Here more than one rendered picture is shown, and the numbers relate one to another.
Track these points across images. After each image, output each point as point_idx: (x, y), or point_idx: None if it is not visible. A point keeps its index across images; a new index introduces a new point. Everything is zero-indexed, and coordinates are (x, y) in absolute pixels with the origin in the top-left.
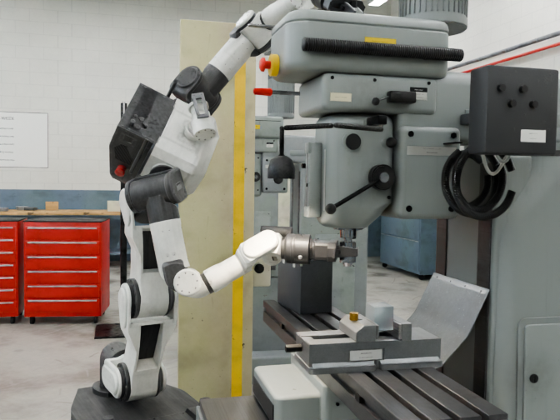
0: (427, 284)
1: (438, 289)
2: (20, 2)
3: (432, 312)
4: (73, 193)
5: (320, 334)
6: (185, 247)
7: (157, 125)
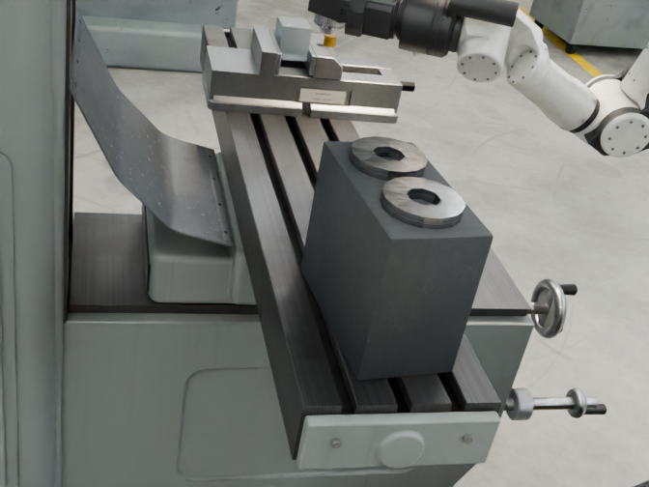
0: (86, 116)
1: (88, 97)
2: None
3: (110, 135)
4: None
5: (370, 74)
6: (644, 60)
7: None
